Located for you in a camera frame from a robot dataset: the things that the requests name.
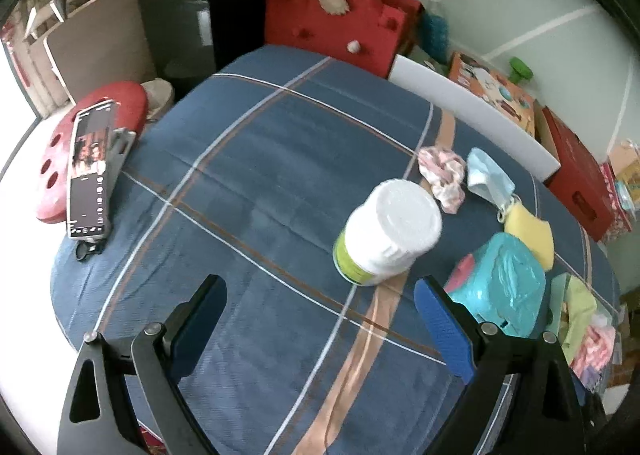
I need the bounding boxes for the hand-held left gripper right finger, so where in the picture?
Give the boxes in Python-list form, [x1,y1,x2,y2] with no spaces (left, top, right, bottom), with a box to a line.
[413,276,588,455]

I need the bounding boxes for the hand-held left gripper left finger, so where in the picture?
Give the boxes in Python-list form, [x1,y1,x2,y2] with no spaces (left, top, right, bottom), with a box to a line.
[57,274,228,455]

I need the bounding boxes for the white bottle green label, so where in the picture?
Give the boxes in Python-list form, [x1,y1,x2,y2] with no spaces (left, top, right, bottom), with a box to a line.
[332,179,443,287]

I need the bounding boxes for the light green cloth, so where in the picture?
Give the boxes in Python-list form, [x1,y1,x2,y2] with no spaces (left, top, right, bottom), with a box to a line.
[560,275,601,351]

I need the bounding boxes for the pink white striped fluffy cloth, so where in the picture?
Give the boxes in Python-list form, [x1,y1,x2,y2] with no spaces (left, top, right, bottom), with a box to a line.
[570,322,617,381]

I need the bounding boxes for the teal plastic wipes pack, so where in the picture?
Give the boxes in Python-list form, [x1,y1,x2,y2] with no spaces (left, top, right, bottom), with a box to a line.
[444,232,547,338]

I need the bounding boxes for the yellow sponge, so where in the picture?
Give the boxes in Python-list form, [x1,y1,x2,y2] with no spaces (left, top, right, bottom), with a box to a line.
[503,200,556,272]

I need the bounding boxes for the pink floral scrunchie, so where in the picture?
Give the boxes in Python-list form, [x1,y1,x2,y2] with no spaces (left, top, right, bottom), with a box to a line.
[417,146,468,214]

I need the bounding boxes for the blue face mask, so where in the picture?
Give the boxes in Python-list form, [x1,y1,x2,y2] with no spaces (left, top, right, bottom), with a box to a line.
[466,147,518,210]

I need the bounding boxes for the smartphone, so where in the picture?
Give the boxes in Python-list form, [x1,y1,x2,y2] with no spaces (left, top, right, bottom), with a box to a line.
[66,101,117,239]

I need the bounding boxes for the red cardboard box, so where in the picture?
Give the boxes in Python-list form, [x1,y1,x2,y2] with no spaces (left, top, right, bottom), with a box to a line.
[542,106,616,242]

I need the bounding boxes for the white foam board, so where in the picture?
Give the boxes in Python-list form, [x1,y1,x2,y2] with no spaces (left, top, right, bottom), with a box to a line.
[389,55,562,182]

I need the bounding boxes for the patterned paper gift bag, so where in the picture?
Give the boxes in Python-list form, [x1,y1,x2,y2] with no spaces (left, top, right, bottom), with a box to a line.
[602,137,640,236]

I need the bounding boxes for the orange printed box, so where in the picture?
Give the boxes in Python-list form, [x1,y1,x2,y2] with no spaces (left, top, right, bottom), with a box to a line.
[447,51,538,138]

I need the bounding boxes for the beige cloth item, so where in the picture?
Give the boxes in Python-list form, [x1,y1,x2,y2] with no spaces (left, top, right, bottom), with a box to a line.
[140,78,176,123]

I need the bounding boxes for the red plastic stool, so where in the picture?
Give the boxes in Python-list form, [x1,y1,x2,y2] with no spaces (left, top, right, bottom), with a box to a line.
[35,81,149,223]

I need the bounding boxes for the green plastic knob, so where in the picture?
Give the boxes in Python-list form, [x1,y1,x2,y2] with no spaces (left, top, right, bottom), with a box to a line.
[508,56,533,84]

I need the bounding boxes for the clear bottle blue contents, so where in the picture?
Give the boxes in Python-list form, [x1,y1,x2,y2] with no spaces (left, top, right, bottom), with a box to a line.
[419,0,451,63]

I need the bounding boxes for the wooden cabinet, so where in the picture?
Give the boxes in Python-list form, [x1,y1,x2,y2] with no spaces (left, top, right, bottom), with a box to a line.
[30,0,211,110]

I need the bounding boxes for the red felt handbag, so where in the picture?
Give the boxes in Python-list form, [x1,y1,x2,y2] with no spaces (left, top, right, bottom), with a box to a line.
[264,0,426,80]

